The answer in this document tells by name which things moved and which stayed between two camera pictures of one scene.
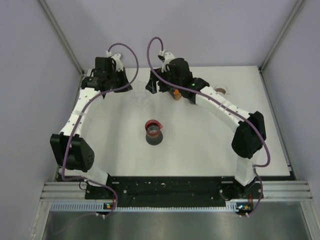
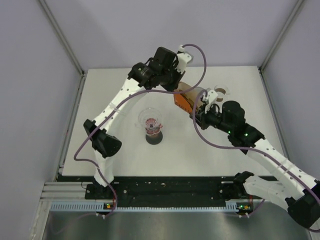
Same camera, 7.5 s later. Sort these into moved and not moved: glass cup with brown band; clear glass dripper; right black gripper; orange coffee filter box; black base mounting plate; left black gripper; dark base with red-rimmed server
Moved: orange coffee filter box; right black gripper; left black gripper; clear glass dripper
Not moved: dark base with red-rimmed server; black base mounting plate; glass cup with brown band
